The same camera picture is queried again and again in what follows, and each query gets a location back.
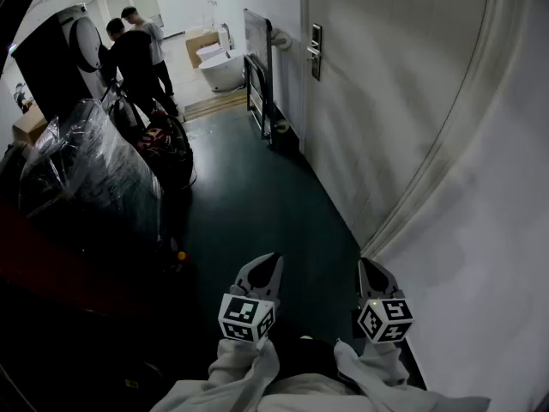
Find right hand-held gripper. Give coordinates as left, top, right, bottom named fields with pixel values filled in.
left=351, top=257, right=415, bottom=345

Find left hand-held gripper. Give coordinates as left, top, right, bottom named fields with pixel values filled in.
left=217, top=251, right=285, bottom=344

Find person's right forearm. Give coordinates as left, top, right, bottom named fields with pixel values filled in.
left=333, top=336, right=491, bottom=412

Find person's left forearm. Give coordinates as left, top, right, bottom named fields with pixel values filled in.
left=149, top=336, right=281, bottom=412

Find white door with metal handle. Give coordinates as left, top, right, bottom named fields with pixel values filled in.
left=299, top=0, right=492, bottom=251

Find person's black trousers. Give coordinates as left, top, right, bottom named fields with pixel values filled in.
left=265, top=335, right=358, bottom=386

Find person's white hoodie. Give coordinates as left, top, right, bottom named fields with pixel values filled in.
left=256, top=372, right=387, bottom=412

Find red power tool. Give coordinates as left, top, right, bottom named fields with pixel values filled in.
left=136, top=125, right=173, bottom=152

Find wooden slatted ramp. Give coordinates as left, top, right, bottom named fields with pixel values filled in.
left=183, top=88, right=250, bottom=124

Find plastic-wrapped dark appliance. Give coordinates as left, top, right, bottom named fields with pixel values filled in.
left=18, top=98, right=166, bottom=249

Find black metal stand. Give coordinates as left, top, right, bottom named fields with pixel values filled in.
left=100, top=81, right=143, bottom=133

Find white toilet bowl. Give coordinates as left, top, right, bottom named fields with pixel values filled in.
left=196, top=42, right=225, bottom=64

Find grey platform trolley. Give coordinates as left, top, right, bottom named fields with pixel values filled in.
left=242, top=8, right=293, bottom=148

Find large brown cardboard box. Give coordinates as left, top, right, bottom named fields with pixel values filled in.
left=184, top=29, right=221, bottom=70

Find small brown cardboard box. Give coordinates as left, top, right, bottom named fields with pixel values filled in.
left=11, top=102, right=50, bottom=146

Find metal door lock handle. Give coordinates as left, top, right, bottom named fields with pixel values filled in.
left=305, top=22, right=324, bottom=82

